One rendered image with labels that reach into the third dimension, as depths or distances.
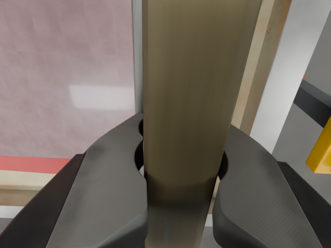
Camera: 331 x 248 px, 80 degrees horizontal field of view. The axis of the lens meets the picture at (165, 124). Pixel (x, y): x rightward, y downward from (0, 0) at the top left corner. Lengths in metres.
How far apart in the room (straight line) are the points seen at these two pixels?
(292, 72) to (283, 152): 1.55
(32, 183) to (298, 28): 0.46
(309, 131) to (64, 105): 1.63
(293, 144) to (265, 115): 1.51
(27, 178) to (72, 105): 0.19
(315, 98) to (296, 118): 1.14
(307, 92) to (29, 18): 0.50
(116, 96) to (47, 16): 0.11
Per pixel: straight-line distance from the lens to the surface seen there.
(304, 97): 0.53
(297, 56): 0.25
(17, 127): 0.37
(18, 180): 0.46
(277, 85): 0.25
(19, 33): 0.30
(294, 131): 1.70
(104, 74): 0.27
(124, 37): 0.25
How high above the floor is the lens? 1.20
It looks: 58 degrees down
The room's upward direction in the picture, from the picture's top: 177 degrees counter-clockwise
